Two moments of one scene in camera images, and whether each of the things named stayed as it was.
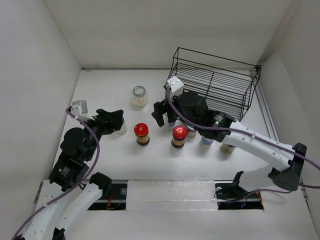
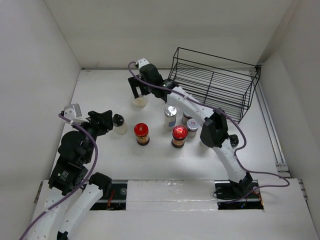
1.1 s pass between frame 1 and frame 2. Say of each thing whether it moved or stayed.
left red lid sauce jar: stayed
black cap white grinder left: stayed
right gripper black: moved
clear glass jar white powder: stayed
